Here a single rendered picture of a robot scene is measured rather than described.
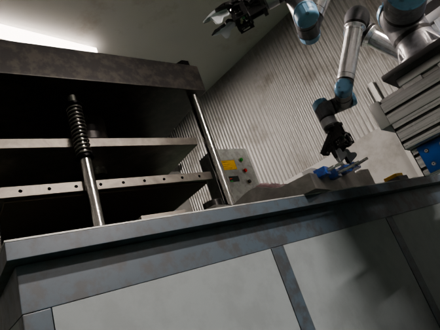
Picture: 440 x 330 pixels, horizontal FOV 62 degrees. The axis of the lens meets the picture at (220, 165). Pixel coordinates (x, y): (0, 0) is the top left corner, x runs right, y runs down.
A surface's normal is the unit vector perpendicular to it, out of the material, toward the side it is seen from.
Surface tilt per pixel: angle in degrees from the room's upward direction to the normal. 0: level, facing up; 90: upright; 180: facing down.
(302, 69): 90
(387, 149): 90
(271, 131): 90
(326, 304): 90
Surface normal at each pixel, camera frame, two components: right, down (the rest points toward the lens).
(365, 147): -0.71, -0.01
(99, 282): 0.53, -0.45
